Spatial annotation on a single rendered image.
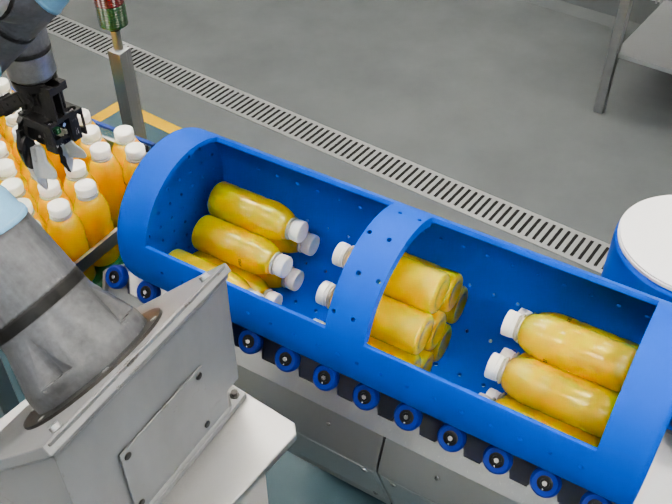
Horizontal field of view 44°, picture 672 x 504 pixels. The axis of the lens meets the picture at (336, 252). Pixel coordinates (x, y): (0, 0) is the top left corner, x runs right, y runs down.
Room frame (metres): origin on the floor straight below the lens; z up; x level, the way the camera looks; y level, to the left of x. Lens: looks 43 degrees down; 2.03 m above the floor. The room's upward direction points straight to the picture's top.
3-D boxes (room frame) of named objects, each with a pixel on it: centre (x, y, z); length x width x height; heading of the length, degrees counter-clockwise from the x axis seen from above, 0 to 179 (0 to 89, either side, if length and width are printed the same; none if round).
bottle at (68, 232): (1.15, 0.50, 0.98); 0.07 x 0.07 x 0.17
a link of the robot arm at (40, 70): (1.15, 0.47, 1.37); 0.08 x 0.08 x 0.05
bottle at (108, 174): (1.33, 0.46, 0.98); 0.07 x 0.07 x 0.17
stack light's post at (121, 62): (1.68, 0.49, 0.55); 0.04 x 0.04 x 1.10; 59
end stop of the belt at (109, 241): (1.22, 0.41, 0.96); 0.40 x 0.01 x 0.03; 149
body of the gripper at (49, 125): (1.15, 0.47, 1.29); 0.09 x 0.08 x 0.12; 59
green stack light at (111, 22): (1.68, 0.49, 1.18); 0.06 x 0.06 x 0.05
